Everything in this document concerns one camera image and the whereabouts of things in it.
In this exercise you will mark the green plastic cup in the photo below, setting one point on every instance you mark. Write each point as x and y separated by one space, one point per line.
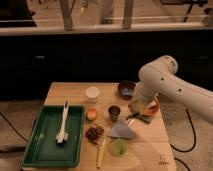
118 147

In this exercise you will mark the brown grape bunch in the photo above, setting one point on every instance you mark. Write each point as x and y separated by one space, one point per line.
94 133

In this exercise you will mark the grey triangular cloth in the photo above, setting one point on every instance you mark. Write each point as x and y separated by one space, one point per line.
121 130

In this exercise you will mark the small metal cup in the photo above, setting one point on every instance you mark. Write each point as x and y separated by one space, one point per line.
114 112

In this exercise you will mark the white paper cup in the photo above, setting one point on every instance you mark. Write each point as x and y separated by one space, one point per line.
92 94

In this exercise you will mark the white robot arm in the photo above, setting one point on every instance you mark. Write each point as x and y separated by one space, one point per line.
159 77

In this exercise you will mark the orange round fruit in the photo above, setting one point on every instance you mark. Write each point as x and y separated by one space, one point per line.
91 114

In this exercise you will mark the orange bowl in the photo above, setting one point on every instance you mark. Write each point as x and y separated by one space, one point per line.
153 108

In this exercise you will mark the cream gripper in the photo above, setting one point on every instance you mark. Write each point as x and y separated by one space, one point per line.
138 106

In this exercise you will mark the dark brown bowl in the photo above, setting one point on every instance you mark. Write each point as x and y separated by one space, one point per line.
125 89

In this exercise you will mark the green plastic tray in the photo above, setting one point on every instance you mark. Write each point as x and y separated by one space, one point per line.
42 150

